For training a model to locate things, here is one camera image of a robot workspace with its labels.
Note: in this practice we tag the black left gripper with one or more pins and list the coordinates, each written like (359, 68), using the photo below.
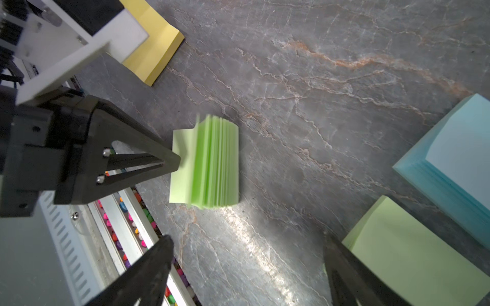
(81, 147)

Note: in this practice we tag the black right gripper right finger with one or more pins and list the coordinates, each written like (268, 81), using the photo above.
(350, 281)

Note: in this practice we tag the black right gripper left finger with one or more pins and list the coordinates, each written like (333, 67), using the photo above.
(144, 283)

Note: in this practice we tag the light green memo pad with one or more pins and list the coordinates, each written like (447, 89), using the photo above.
(208, 175)
(413, 261)

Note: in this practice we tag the light green memo pad front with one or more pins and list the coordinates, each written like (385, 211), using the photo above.
(208, 175)

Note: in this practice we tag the light blue memo pad front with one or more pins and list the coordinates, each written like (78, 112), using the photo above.
(450, 166)

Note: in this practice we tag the yellow memo pad near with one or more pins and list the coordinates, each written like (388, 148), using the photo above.
(151, 57)

